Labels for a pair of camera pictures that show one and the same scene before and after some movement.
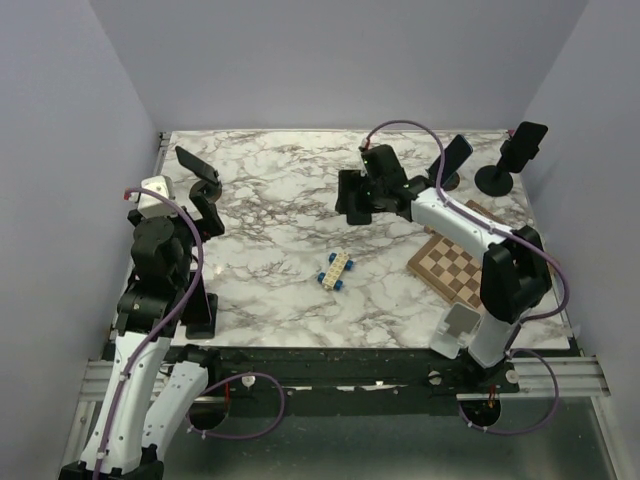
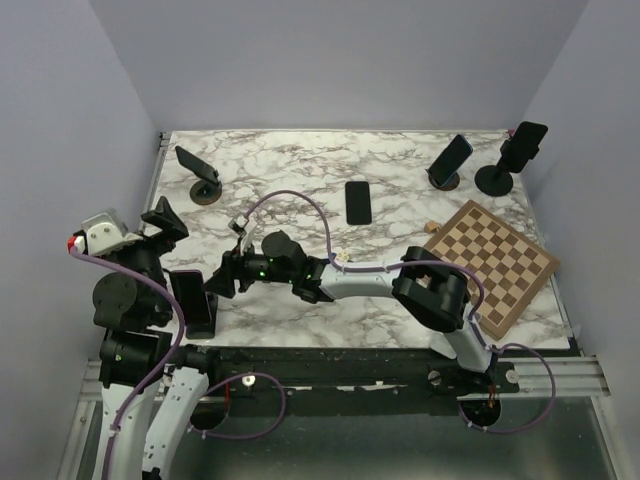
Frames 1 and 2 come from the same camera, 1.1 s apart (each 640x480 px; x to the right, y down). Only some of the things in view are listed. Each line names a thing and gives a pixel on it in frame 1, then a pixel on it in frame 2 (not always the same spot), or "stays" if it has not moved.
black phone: (196, 311) stays
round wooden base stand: (200, 184) stays
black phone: (197, 166) stays
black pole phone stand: (494, 180) stays
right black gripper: (375, 208) → (223, 281)
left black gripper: (210, 223) → (166, 217)
